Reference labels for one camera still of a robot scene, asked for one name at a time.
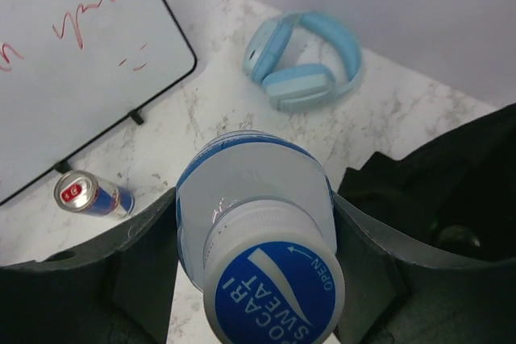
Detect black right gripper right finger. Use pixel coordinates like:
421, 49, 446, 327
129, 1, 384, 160
334, 196, 515, 343

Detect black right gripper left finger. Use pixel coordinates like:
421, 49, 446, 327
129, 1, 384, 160
1, 189, 177, 343

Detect blue silver energy drink can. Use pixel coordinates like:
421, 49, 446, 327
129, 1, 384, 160
53, 170, 135, 219

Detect clear water bottle blue label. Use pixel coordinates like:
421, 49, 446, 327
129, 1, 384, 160
176, 130, 345, 343

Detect black canvas bag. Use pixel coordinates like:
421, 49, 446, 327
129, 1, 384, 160
338, 105, 515, 262

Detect light blue headphones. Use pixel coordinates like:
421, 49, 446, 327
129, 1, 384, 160
242, 10, 364, 114

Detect whiteboard with red writing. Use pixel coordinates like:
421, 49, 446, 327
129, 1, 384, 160
1, 0, 197, 201

